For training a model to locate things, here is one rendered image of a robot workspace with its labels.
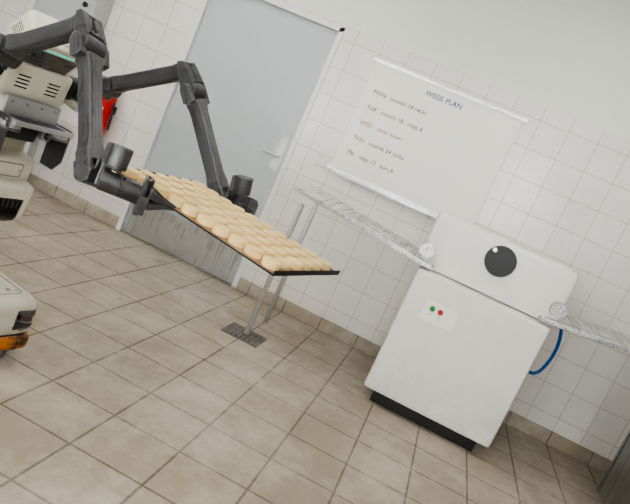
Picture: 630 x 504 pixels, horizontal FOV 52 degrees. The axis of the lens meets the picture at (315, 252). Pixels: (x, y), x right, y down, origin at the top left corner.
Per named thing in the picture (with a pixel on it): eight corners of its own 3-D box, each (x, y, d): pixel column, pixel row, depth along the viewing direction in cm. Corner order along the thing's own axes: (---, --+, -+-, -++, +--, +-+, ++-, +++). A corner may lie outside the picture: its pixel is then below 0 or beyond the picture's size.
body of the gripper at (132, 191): (154, 181, 165) (126, 170, 163) (138, 217, 167) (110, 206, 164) (153, 176, 171) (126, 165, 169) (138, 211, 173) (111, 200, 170)
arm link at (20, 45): (114, 18, 185) (88, 0, 176) (109, 62, 182) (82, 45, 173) (9, 48, 205) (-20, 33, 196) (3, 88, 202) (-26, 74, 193)
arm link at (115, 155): (97, 184, 174) (72, 174, 167) (113, 144, 174) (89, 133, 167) (126, 196, 168) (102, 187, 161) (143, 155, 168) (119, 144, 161)
